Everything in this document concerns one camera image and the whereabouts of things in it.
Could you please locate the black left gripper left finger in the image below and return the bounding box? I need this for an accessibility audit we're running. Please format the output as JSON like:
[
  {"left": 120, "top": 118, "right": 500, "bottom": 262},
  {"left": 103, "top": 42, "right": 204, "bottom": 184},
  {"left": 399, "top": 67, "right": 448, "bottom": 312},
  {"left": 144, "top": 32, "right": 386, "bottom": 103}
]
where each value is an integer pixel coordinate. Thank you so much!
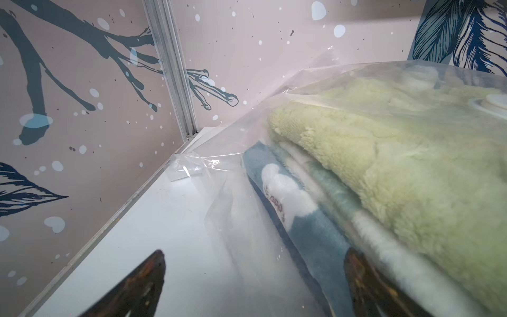
[{"left": 81, "top": 250, "right": 166, "bottom": 317}]

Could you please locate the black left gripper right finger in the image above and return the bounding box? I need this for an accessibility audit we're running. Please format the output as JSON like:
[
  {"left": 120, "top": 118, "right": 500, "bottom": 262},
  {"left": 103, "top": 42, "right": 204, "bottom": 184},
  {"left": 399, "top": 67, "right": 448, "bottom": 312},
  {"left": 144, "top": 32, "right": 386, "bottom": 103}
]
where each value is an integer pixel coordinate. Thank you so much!
[{"left": 343, "top": 248, "right": 430, "bottom": 316}]

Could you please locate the white teal patterned blanket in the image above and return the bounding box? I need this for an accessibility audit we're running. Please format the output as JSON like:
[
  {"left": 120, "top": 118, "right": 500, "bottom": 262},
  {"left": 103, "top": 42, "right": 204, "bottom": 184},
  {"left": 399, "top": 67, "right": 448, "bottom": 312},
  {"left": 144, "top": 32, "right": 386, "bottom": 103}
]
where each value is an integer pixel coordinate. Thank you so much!
[{"left": 243, "top": 142, "right": 488, "bottom": 316}]

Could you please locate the clear plastic vacuum bag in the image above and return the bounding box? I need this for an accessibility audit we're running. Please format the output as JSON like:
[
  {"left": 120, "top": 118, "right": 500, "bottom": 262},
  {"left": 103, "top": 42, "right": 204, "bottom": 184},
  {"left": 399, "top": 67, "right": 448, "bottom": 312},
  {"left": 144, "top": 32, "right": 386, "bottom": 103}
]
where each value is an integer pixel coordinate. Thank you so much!
[{"left": 168, "top": 48, "right": 506, "bottom": 316}]

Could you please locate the light green fluffy blanket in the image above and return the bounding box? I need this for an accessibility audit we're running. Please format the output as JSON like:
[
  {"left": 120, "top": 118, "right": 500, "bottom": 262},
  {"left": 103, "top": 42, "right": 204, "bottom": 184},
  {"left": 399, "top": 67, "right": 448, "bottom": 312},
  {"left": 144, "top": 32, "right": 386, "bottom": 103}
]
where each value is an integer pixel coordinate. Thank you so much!
[{"left": 268, "top": 61, "right": 506, "bottom": 316}]

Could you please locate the white vacuum bag valve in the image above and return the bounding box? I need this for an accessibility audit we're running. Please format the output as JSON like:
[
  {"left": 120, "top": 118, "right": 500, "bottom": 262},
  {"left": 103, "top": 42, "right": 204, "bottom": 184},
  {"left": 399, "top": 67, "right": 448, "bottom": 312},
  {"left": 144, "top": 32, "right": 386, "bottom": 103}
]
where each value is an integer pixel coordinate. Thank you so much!
[{"left": 469, "top": 94, "right": 507, "bottom": 120}]

